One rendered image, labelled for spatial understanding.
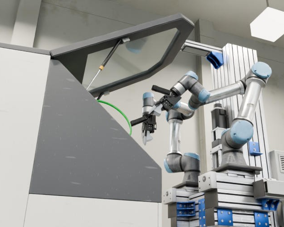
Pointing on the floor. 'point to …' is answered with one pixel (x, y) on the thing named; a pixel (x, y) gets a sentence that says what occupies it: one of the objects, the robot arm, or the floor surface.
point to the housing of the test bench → (14, 127)
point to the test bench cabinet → (90, 212)
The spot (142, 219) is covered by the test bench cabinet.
